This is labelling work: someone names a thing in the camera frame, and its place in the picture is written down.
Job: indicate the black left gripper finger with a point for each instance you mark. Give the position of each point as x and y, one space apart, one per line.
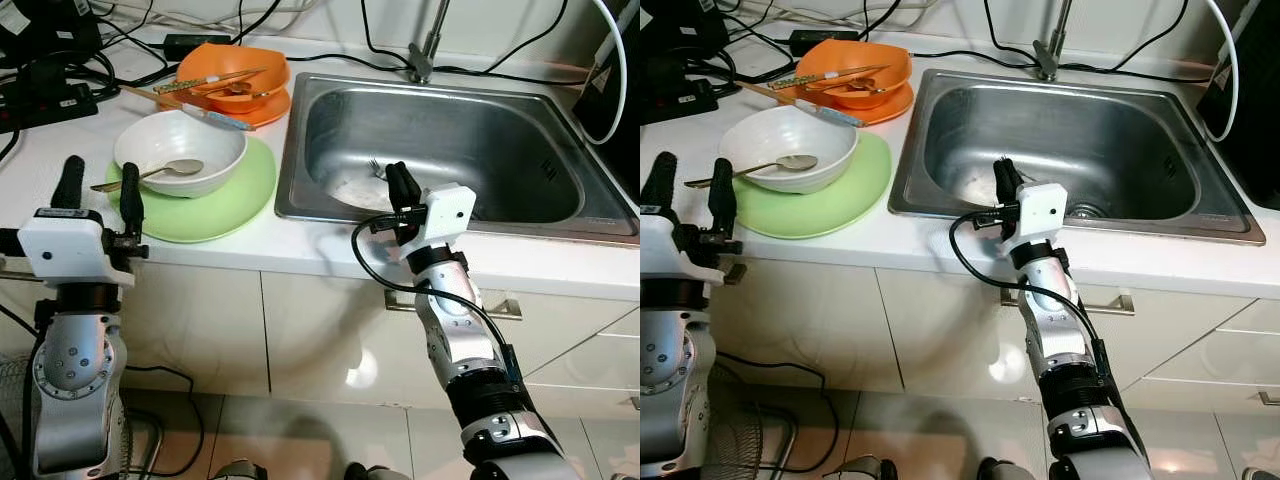
660 185
131 198
720 195
68 182

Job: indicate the metal fork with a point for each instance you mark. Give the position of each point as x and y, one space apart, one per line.
376 167

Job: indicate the white plate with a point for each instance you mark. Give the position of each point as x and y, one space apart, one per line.
350 192

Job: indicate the metal spoon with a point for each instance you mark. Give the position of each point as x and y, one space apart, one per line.
797 162
185 167

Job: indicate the white bowl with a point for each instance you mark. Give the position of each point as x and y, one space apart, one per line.
780 130
175 135

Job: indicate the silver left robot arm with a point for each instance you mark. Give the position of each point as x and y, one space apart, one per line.
675 370
75 370

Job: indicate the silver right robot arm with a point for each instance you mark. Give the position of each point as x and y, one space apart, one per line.
460 330
1060 330

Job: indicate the black power strip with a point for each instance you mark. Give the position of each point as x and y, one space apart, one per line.
40 105
675 100

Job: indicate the green plate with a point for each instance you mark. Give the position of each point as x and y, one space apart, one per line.
840 210
220 215

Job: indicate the stainless steel sink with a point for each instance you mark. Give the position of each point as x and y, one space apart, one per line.
480 130
1100 130

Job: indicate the black appliance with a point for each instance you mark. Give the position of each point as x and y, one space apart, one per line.
605 90
1255 100

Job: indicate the orange plate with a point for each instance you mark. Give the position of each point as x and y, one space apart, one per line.
893 108
270 112

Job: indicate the steel faucet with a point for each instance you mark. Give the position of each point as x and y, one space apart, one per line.
1052 45
428 50

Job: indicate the green-patterned chopstick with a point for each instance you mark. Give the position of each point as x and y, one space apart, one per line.
215 84
200 81
820 78
835 80

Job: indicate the brown wooden spoon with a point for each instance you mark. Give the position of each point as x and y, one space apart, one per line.
237 88
845 83

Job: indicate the black labelled charger box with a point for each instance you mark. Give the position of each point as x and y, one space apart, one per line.
45 30
680 28

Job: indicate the black power adapter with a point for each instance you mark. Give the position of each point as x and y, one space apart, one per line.
822 40
195 45

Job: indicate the orange bowl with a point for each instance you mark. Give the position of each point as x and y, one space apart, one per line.
860 55
240 58

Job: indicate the white floor fan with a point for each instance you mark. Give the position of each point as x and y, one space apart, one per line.
740 430
12 390

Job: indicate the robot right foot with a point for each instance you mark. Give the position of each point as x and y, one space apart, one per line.
1000 470
375 472

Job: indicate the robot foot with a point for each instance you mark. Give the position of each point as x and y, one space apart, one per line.
375 472
860 468
240 470
1000 470

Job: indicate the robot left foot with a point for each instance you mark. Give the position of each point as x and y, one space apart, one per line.
860 468
240 470

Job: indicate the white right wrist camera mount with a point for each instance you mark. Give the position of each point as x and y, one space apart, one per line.
1042 210
445 212

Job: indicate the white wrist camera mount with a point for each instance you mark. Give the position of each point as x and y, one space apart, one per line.
1042 210
445 212
670 250
60 250

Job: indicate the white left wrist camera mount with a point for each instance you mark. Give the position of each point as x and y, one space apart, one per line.
670 250
60 250

